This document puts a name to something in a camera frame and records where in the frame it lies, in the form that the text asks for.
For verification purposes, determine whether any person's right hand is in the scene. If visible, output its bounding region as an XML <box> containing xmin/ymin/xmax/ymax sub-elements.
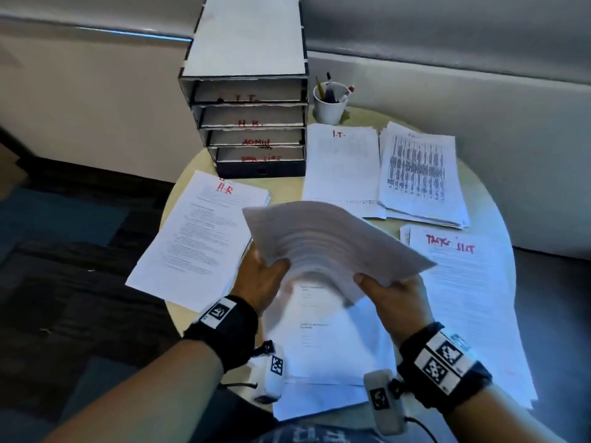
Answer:
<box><xmin>353</xmin><ymin>273</ymin><xmax>436</xmax><ymax>349</ymax></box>

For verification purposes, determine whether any person's left hand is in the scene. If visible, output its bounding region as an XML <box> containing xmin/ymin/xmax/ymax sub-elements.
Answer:
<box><xmin>230</xmin><ymin>246</ymin><xmax>292</xmax><ymax>317</ymax></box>

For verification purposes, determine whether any sheaf of papers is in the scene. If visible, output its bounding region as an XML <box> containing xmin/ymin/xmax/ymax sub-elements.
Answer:
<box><xmin>127</xmin><ymin>171</ymin><xmax>268</xmax><ymax>312</ymax></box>

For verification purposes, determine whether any Task Lists paper stack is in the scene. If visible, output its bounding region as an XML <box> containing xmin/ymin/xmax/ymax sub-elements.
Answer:
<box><xmin>399</xmin><ymin>223</ymin><xmax>539</xmax><ymax>411</ymax></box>

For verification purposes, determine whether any H.R. paper stack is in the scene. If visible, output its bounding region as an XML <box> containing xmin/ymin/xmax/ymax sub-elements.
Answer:
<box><xmin>125</xmin><ymin>170</ymin><xmax>271</xmax><ymax>314</ymax></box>

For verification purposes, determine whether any unsorted paper stack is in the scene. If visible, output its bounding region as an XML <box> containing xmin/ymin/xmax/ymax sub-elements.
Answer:
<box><xmin>380</xmin><ymin>122</ymin><xmax>468</xmax><ymax>225</ymax></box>
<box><xmin>242</xmin><ymin>200</ymin><xmax>438</xmax><ymax>306</ymax></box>

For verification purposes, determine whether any Admin paper stack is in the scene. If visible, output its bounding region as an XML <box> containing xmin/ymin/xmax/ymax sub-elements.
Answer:
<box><xmin>378</xmin><ymin>121</ymin><xmax>471</xmax><ymax>230</ymax></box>

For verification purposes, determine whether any I.T. paper stack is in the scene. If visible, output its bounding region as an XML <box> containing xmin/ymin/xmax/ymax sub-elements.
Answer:
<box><xmin>302</xmin><ymin>122</ymin><xmax>388</xmax><ymax>221</ymax></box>

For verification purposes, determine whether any cardboard document tray organizer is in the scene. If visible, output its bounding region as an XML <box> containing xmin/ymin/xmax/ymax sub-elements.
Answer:
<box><xmin>177</xmin><ymin>0</ymin><xmax>309</xmax><ymax>106</ymax></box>

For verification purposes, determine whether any person's right forearm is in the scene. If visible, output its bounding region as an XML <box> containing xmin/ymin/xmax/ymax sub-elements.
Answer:
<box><xmin>445</xmin><ymin>385</ymin><xmax>569</xmax><ymax>443</ymax></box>

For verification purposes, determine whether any person's left forearm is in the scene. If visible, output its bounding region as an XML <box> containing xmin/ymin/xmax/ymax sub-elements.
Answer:
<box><xmin>44</xmin><ymin>338</ymin><xmax>225</xmax><ymax>443</ymax></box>

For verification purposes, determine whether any person's dark printed clothing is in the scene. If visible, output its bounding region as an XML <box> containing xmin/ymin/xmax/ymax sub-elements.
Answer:
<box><xmin>249</xmin><ymin>417</ymin><xmax>384</xmax><ymax>443</ymax></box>

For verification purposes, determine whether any round wooden table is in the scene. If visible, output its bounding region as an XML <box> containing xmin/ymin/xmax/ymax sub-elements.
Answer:
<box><xmin>158</xmin><ymin>105</ymin><xmax>517</xmax><ymax>416</ymax></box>

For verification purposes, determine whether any white pen cup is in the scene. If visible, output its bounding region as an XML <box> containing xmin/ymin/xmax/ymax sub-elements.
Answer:
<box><xmin>313</xmin><ymin>81</ymin><xmax>350</xmax><ymax>126</ymax></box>

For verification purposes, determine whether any black marker wrist strap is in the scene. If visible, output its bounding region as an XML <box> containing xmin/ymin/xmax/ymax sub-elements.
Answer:
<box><xmin>396</xmin><ymin>321</ymin><xmax>494</xmax><ymax>416</ymax></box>
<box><xmin>183</xmin><ymin>295</ymin><xmax>259</xmax><ymax>374</ymax></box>

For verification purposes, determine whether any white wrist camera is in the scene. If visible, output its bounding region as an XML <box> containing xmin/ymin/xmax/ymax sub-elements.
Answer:
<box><xmin>249</xmin><ymin>341</ymin><xmax>287</xmax><ymax>405</ymax></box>
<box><xmin>363</xmin><ymin>369</ymin><xmax>409</xmax><ymax>437</ymax></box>

